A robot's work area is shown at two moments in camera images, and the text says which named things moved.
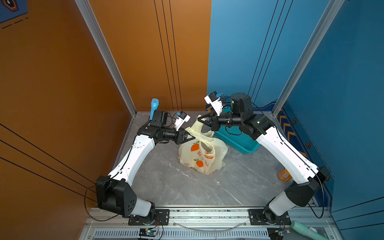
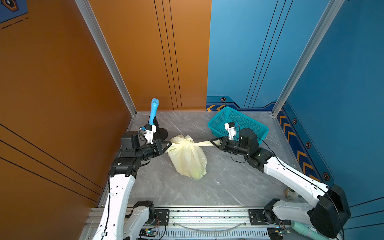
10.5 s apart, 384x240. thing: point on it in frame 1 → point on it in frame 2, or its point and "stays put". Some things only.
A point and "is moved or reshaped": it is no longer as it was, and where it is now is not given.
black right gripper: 214,122 → 224,144
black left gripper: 180,137 → 157,147
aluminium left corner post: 91,22 stays put
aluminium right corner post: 333,10 stays put
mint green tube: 311,234 stays put
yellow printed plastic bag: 204,154 is moved or reshaped
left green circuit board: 147,232 stays put
